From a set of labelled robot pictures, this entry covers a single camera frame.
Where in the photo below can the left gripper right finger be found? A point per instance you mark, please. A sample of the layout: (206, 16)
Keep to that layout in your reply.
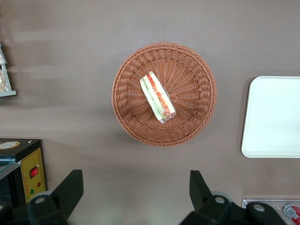
(199, 187)

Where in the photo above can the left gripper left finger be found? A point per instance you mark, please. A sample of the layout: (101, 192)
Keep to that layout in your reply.
(68, 187)

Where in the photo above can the triangle sandwich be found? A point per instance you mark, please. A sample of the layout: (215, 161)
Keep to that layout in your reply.
(155, 96)

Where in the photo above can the brown wicker basket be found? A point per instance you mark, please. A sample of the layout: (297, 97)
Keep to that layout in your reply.
(187, 105)

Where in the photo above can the cream plastic tray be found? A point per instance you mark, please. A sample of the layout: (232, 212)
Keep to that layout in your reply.
(274, 117)

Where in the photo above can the black display cabinet yellow panel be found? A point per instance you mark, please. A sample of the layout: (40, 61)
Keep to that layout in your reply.
(32, 164)

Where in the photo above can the clear acrylic bottle rack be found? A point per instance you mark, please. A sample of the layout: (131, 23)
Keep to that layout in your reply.
(281, 201)

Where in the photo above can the red soda bottle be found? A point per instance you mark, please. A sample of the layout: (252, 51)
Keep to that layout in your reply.
(293, 213)

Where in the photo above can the clear bag of crackers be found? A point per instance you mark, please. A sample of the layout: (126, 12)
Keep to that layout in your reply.
(2, 56)
(2, 82)

